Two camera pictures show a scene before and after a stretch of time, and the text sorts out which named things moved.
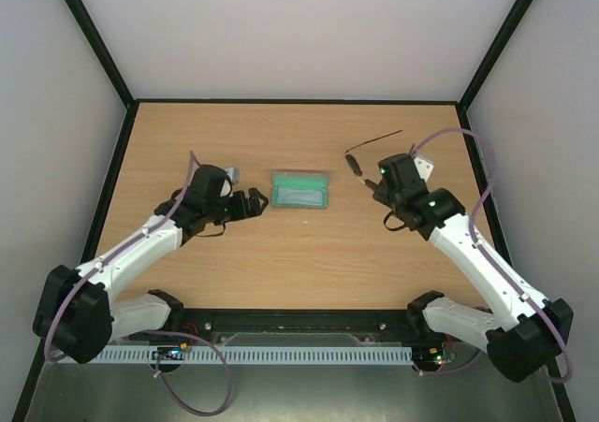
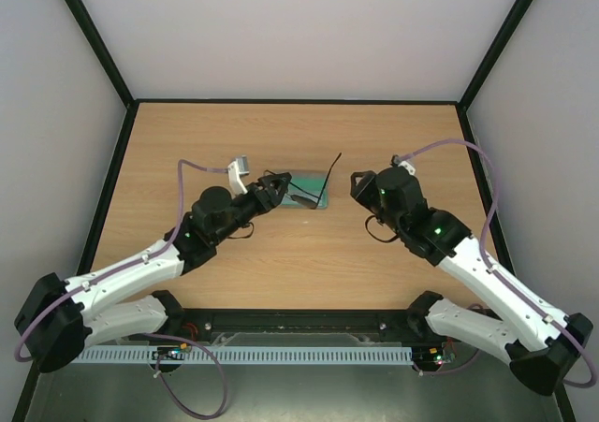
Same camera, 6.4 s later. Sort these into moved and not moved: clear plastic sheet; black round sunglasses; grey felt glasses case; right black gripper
Moved: right black gripper; black round sunglasses
Not moved: grey felt glasses case; clear plastic sheet
